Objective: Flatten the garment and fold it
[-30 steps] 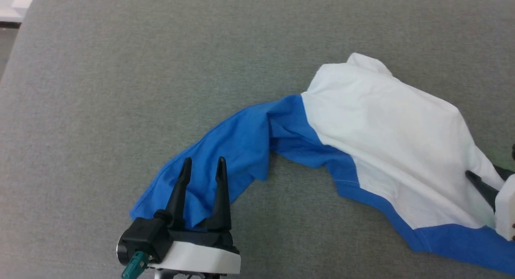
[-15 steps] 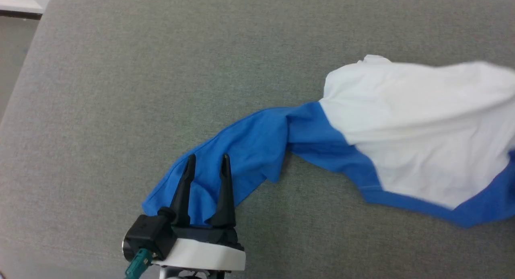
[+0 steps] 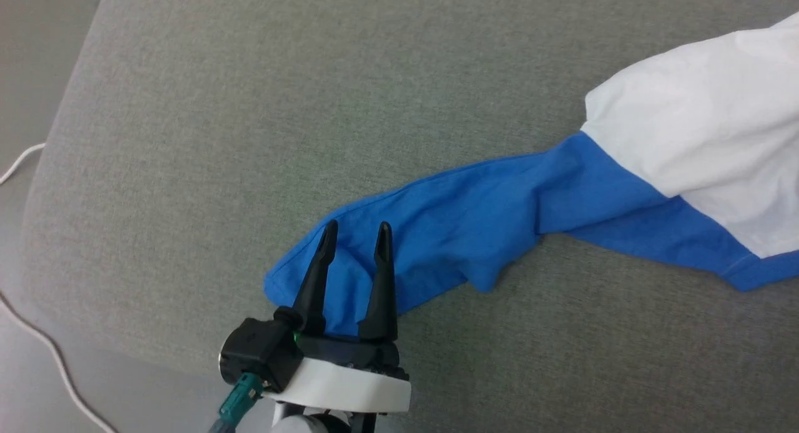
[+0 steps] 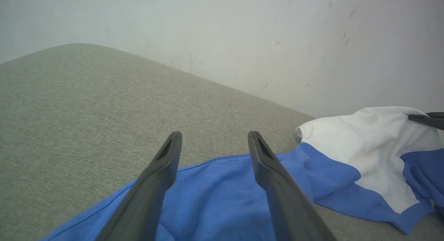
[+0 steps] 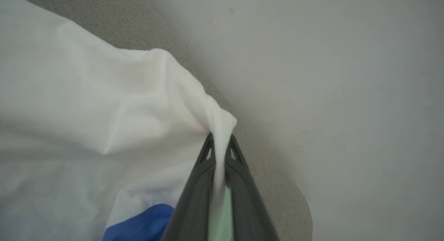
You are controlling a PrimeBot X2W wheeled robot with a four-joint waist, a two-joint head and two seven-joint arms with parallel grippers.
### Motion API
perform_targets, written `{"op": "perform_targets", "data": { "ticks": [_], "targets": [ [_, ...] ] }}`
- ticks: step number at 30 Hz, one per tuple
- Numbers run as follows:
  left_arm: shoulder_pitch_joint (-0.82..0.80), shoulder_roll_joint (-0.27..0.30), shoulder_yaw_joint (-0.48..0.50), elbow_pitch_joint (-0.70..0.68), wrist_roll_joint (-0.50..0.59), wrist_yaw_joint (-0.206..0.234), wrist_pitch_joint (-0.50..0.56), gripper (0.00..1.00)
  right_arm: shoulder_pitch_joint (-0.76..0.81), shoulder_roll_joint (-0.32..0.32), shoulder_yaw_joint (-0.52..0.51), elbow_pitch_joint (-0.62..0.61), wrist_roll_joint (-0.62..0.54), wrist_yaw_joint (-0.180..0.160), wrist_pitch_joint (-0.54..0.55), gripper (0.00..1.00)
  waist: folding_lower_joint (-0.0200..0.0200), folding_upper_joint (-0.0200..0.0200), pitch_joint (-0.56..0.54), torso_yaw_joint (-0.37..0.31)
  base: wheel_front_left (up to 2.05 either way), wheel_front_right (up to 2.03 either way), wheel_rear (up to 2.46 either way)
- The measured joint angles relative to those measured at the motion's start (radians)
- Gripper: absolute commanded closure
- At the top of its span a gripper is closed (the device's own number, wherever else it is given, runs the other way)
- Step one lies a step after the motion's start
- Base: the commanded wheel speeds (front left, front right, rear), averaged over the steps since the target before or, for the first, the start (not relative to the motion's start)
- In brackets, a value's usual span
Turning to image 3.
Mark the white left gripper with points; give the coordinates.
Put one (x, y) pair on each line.
(349, 389)

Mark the blue and white shirt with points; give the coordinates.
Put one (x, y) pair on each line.
(468, 214)

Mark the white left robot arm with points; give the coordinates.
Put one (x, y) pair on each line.
(312, 423)

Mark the grey fabric sofa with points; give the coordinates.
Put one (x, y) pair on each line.
(187, 108)

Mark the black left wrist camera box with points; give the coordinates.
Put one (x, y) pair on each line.
(259, 352)

